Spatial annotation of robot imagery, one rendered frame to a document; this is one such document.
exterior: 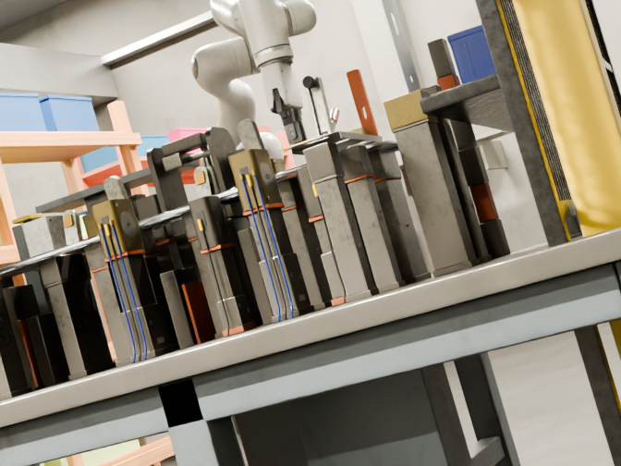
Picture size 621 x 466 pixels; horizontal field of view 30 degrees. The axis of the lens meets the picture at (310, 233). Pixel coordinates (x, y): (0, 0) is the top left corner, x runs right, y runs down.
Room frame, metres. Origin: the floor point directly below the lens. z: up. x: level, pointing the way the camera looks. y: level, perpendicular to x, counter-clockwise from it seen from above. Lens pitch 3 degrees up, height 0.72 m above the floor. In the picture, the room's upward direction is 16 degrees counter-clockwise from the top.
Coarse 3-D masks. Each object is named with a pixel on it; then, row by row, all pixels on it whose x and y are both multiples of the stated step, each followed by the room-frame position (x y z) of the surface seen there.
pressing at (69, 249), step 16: (368, 144) 2.34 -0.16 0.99; (384, 144) 2.46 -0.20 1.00; (288, 176) 2.53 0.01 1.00; (224, 192) 2.46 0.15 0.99; (144, 224) 2.64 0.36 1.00; (160, 224) 2.73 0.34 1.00; (80, 240) 2.63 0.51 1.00; (96, 240) 2.72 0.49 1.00; (32, 256) 2.68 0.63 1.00; (48, 256) 2.74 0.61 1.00; (0, 272) 2.78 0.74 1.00; (16, 272) 2.90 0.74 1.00
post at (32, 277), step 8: (16, 232) 3.13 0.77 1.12; (16, 240) 3.13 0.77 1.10; (24, 240) 3.12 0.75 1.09; (24, 248) 3.12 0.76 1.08; (24, 256) 3.13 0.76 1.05; (32, 272) 3.12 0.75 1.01; (32, 280) 3.12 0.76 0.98; (40, 280) 3.12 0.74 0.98; (40, 288) 3.12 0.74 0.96; (40, 296) 3.12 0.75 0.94; (40, 304) 3.12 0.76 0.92; (40, 312) 3.13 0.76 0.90; (48, 312) 3.12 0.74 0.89
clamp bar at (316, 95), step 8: (304, 80) 2.63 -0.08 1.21; (312, 80) 2.62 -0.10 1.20; (320, 80) 2.65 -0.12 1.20; (312, 88) 2.66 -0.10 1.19; (320, 88) 2.64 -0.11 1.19; (312, 96) 2.66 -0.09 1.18; (320, 96) 2.64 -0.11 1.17; (312, 104) 2.65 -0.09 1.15; (320, 104) 2.65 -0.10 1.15; (312, 112) 2.64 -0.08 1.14; (320, 112) 2.65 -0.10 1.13; (328, 112) 2.65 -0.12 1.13; (320, 120) 2.65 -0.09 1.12; (328, 120) 2.63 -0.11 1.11; (320, 128) 2.65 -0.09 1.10; (328, 128) 2.63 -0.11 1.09; (320, 136) 2.64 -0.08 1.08
